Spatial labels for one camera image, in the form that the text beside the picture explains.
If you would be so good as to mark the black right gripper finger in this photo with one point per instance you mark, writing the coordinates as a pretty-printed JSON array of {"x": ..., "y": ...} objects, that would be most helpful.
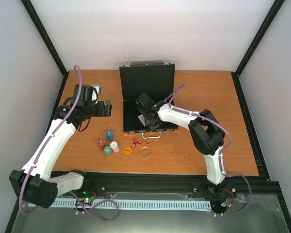
[
  {"x": 155, "y": 125},
  {"x": 145, "y": 113}
]

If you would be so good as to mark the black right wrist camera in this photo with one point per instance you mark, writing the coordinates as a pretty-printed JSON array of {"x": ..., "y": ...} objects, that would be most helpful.
[{"x": 144, "y": 101}]

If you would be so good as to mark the red poker chip stack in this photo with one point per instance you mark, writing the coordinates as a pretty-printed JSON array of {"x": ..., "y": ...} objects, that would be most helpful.
[{"x": 101, "y": 144}]

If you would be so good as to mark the orange dealer button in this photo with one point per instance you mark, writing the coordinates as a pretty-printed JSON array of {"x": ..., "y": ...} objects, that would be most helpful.
[{"x": 127, "y": 150}]

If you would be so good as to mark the black aluminium frame rail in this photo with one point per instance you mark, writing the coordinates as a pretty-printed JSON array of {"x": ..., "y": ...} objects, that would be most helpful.
[{"x": 195, "y": 186}]

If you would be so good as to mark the clear round disc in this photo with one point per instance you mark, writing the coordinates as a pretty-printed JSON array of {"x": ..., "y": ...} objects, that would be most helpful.
[{"x": 145, "y": 152}]

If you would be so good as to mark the blue poker chip stack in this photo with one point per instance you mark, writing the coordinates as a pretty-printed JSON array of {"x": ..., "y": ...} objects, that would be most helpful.
[{"x": 109, "y": 135}]

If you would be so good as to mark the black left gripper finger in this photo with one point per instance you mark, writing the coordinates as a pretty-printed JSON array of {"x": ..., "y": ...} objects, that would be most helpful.
[
  {"x": 108, "y": 112},
  {"x": 108, "y": 103}
]

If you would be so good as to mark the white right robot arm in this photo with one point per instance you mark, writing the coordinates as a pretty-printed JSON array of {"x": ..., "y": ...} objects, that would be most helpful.
[{"x": 207, "y": 136}]

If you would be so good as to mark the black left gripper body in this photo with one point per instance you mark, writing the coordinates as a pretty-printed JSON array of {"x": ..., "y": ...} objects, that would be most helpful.
[{"x": 99, "y": 112}]

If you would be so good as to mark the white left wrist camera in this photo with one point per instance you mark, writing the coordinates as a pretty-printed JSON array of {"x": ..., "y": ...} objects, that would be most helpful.
[{"x": 96, "y": 92}]

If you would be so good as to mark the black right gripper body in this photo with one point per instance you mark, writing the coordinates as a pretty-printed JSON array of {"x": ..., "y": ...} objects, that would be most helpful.
[{"x": 150, "y": 122}]

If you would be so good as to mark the light blue slotted cable duct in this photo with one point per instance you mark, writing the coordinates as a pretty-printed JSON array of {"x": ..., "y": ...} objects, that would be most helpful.
[{"x": 191, "y": 205}]

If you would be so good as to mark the white poker chip stack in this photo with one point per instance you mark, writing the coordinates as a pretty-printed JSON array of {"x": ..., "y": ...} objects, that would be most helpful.
[{"x": 114, "y": 146}]

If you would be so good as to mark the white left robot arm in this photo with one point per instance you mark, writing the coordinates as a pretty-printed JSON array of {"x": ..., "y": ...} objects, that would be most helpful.
[{"x": 33, "y": 183}]

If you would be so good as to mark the black poker set case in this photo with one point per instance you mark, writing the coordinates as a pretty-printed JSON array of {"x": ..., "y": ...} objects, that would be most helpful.
[{"x": 144, "y": 87}]

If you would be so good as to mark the green poker chip stack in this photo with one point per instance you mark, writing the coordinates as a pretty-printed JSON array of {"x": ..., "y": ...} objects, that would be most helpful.
[{"x": 107, "y": 150}]

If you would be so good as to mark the blue playing card deck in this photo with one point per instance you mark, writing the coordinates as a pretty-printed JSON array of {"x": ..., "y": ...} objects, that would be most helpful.
[{"x": 143, "y": 120}]

